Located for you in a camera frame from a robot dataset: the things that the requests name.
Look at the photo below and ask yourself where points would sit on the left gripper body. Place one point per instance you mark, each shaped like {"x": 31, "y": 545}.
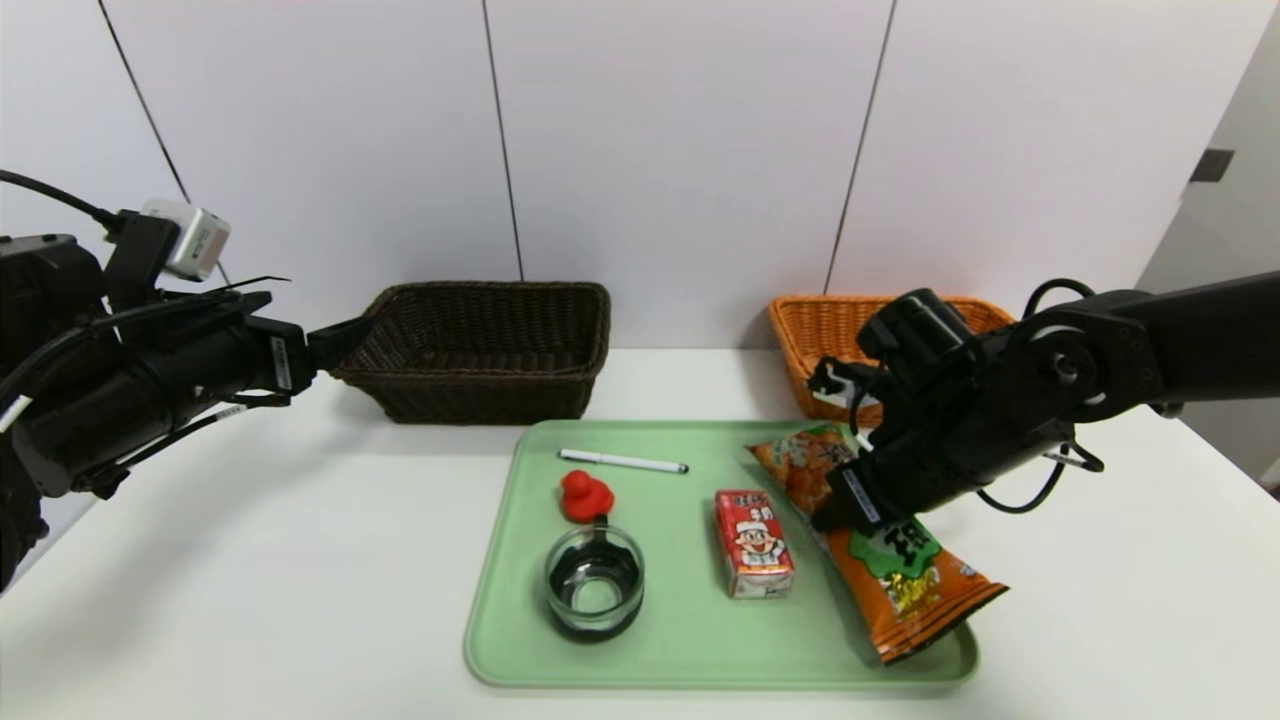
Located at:
{"x": 285, "y": 363}

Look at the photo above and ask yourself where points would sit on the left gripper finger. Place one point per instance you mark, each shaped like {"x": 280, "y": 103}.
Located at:
{"x": 335, "y": 345}

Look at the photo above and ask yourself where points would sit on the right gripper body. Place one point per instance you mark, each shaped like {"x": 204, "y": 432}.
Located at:
{"x": 861, "y": 495}

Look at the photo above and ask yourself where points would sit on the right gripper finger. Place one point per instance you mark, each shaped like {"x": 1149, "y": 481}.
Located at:
{"x": 830, "y": 520}

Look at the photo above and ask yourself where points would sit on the red milk carton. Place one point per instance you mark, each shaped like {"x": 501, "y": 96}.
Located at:
{"x": 755, "y": 545}

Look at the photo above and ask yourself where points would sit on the orange snack bag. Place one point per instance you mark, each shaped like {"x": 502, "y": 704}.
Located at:
{"x": 920, "y": 600}

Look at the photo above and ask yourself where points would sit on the red rubber duck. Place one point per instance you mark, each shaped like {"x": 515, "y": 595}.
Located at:
{"x": 586, "y": 500}

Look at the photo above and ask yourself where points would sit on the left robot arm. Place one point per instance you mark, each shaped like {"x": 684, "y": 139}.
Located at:
{"x": 100, "y": 405}

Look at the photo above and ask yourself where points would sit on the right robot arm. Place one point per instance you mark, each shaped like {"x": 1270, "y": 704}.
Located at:
{"x": 1200, "y": 340}

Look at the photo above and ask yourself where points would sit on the dark brown wicker basket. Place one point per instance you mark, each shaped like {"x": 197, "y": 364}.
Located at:
{"x": 480, "y": 402}

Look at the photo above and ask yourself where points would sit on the orange wicker basket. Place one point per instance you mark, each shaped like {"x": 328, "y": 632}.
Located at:
{"x": 810, "y": 340}

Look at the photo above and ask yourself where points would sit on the green plastic tray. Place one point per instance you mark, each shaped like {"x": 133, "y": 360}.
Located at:
{"x": 690, "y": 640}

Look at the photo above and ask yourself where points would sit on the white pen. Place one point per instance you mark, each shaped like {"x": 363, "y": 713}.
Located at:
{"x": 620, "y": 461}

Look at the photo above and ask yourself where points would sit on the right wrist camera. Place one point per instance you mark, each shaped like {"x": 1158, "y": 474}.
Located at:
{"x": 838, "y": 394}

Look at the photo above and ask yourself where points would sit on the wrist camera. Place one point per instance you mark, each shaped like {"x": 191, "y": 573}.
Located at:
{"x": 838, "y": 394}
{"x": 195, "y": 240}

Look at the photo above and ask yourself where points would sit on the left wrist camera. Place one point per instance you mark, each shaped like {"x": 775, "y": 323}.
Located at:
{"x": 195, "y": 240}

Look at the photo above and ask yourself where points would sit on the dark wall fixture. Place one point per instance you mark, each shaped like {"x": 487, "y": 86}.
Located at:
{"x": 1211, "y": 165}

